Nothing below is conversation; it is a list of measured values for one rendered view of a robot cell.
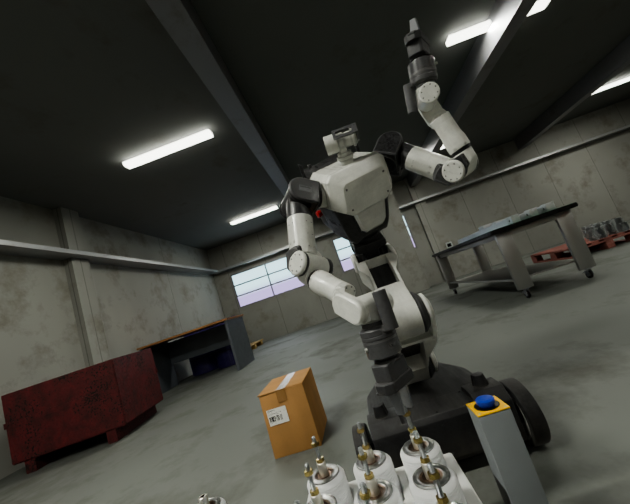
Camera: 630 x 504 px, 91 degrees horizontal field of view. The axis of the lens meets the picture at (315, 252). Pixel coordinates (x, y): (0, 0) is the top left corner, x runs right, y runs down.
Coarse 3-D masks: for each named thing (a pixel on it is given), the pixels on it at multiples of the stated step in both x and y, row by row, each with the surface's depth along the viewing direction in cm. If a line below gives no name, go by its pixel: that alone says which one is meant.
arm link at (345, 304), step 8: (336, 288) 82; (344, 288) 81; (352, 288) 85; (336, 296) 78; (344, 296) 77; (352, 296) 76; (336, 304) 79; (344, 304) 76; (352, 304) 74; (360, 304) 73; (336, 312) 80; (344, 312) 77; (352, 312) 75; (360, 312) 73; (352, 320) 75; (360, 320) 73
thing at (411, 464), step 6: (438, 444) 72; (402, 450) 74; (432, 450) 70; (438, 450) 70; (402, 456) 72; (408, 456) 71; (432, 456) 69; (438, 456) 69; (402, 462) 73; (408, 462) 70; (414, 462) 69; (432, 462) 68; (438, 462) 69; (444, 462) 70; (408, 468) 70; (414, 468) 69; (408, 474) 71
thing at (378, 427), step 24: (432, 384) 129; (456, 384) 121; (480, 384) 102; (384, 408) 106; (408, 408) 109; (432, 408) 103; (456, 408) 98; (384, 432) 99; (408, 432) 98; (432, 432) 97; (456, 432) 96; (456, 456) 95
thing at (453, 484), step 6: (450, 480) 59; (456, 480) 59; (414, 486) 60; (444, 486) 58; (450, 486) 58; (456, 486) 58; (414, 492) 60; (420, 492) 59; (426, 492) 58; (432, 492) 57; (444, 492) 57; (450, 492) 57; (456, 492) 58; (462, 492) 59; (414, 498) 60; (420, 498) 58; (426, 498) 57; (432, 498) 57; (450, 498) 57; (456, 498) 57; (462, 498) 58
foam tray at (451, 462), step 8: (448, 456) 77; (448, 464) 74; (456, 464) 74; (400, 472) 78; (456, 472) 71; (400, 480) 75; (408, 480) 76; (464, 480) 68; (352, 488) 78; (408, 488) 71; (464, 488) 65; (472, 488) 65; (352, 496) 78; (408, 496) 68; (464, 496) 63; (472, 496) 62
